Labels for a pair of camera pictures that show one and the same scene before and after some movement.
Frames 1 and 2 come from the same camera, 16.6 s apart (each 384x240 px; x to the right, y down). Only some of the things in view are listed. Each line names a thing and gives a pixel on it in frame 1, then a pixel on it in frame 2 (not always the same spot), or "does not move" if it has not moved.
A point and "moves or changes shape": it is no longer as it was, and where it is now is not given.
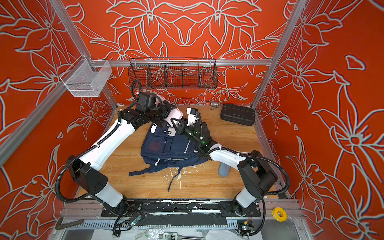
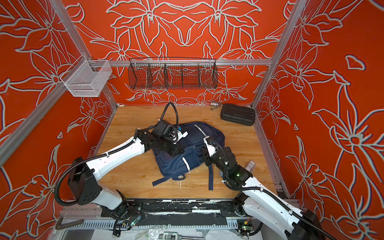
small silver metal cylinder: (215, 104) does not move
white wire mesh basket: (89, 78) does not move
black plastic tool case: (238, 114) does not move
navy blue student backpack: (165, 148) moves or changes shape
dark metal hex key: (59, 226) does not move
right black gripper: (181, 128) -> (206, 155)
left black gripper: (164, 108) -> (177, 149)
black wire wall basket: (165, 73) does not move
